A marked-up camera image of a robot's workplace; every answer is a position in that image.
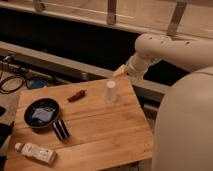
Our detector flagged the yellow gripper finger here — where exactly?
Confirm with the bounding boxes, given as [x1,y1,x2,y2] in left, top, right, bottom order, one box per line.
[113,65,128,77]

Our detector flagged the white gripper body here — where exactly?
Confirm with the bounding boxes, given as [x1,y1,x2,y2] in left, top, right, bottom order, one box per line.
[127,54,148,78]

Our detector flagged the white ceramic cup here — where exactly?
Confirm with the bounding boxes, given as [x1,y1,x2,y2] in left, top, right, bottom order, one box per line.
[104,80,117,102]

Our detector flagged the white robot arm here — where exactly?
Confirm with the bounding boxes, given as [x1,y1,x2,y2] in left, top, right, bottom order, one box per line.
[127,33,213,171]

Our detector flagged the wooden board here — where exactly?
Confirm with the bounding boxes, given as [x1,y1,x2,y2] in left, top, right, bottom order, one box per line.
[4,77,153,171]

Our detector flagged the blue object on left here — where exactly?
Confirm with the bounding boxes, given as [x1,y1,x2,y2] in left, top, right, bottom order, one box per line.
[29,78,47,89]

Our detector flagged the blue cloth in bowl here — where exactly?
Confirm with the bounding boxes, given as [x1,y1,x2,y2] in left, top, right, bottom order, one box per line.
[32,108,55,122]

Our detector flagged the black round bowl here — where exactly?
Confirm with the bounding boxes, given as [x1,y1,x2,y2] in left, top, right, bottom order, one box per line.
[24,98,60,129]

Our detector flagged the white plastic bottle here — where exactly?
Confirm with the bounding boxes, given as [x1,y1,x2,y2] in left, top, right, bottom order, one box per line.
[14,143,56,164]

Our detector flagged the metal rail frame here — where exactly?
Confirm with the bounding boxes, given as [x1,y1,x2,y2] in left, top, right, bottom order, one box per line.
[0,41,169,102]

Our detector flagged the black cable loop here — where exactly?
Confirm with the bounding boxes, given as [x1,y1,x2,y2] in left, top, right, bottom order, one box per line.
[0,74,26,95]

